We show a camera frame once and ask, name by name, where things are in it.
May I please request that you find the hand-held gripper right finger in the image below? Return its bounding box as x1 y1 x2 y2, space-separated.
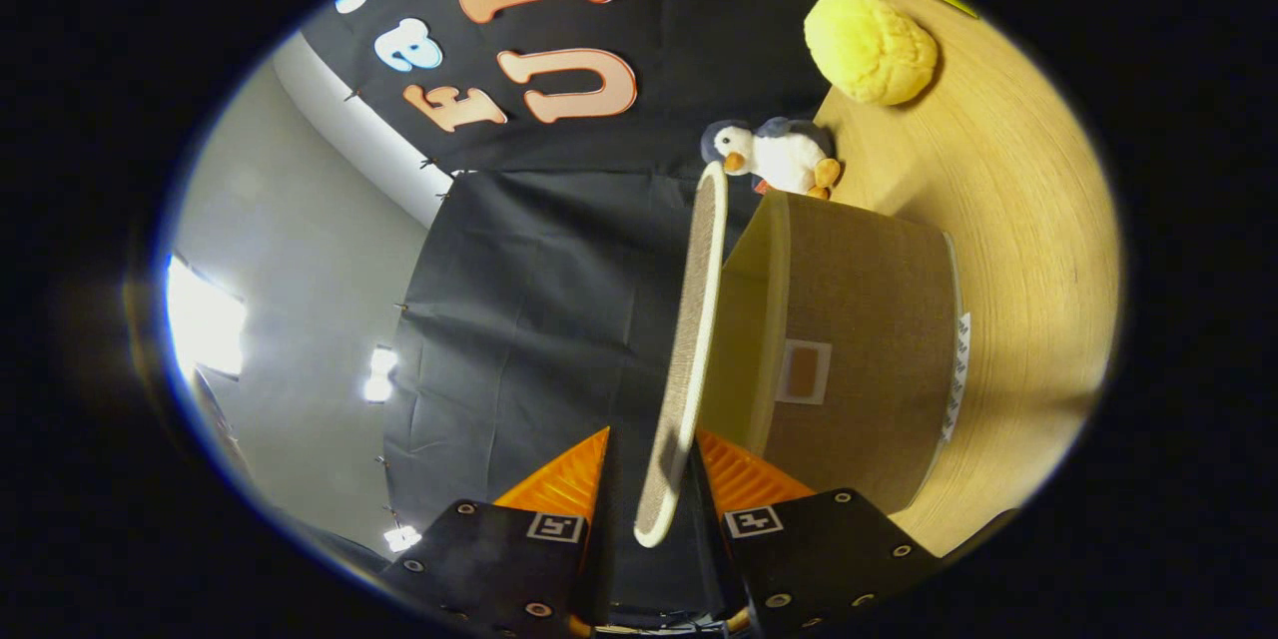
695 430 942 639

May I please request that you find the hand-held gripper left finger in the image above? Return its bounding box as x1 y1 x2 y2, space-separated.
382 426 613 639

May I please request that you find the brown fabric storage box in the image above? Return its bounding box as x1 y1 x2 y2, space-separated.
634 162 971 549

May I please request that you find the ceiling light strip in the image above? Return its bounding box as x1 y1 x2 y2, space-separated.
164 254 248 380
363 346 396 404

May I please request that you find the penguin plush toy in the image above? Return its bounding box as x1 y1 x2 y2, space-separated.
699 117 843 201

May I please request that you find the yellow bun plush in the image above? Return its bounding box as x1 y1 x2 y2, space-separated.
804 0 940 108

